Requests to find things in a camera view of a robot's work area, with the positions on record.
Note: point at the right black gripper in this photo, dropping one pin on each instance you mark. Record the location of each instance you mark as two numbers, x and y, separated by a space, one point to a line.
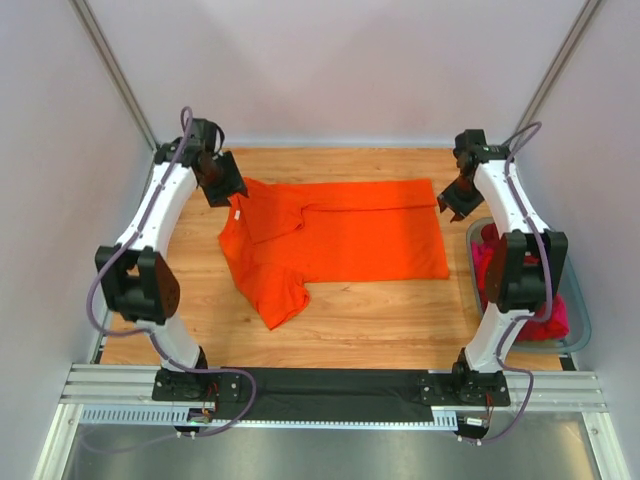
459 203

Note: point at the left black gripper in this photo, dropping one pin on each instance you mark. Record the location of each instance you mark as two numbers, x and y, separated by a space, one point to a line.
226 187

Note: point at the orange t shirt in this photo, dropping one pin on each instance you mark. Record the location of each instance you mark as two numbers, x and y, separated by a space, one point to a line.
280 237

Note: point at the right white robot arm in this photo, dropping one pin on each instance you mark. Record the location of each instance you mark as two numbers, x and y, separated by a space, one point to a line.
523 276

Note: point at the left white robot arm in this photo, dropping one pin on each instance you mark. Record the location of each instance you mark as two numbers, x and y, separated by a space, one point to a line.
133 274

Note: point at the dark red t shirt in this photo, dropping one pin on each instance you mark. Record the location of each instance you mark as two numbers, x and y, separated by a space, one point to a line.
540 330

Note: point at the magenta t shirt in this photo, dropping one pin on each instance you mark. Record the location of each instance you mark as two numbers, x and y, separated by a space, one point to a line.
557 315

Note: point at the clear plastic basket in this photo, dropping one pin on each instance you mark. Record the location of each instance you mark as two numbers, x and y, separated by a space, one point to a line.
569 290

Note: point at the black cloth strip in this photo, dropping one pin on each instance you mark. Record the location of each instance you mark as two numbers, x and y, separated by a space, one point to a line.
346 393

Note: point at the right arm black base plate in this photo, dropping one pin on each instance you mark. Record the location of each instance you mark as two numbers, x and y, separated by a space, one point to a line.
472 389

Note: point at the left aluminium corner post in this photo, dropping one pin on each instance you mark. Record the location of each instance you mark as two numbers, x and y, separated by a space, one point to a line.
98 39

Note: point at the aluminium corner post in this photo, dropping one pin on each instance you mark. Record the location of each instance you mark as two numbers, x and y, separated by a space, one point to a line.
98 39
580 25

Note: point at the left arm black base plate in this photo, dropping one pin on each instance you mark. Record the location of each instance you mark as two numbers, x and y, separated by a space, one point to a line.
181 386

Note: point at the right aluminium corner post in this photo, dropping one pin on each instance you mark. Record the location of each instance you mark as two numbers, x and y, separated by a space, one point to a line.
580 25

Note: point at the aluminium front rail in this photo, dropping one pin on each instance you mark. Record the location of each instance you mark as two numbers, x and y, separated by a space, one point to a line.
546 391

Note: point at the slotted grey cable duct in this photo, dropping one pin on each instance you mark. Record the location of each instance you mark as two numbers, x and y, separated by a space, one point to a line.
191 417

